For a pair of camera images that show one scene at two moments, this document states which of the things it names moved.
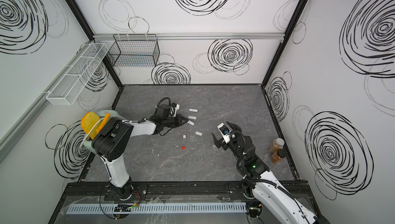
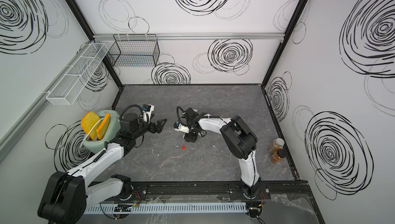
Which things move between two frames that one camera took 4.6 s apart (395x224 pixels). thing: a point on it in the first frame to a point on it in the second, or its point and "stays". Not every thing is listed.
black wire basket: [133, 50] stays
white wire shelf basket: [71, 85] stays
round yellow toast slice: [88, 120] stays
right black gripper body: [234, 145] to [192, 135]
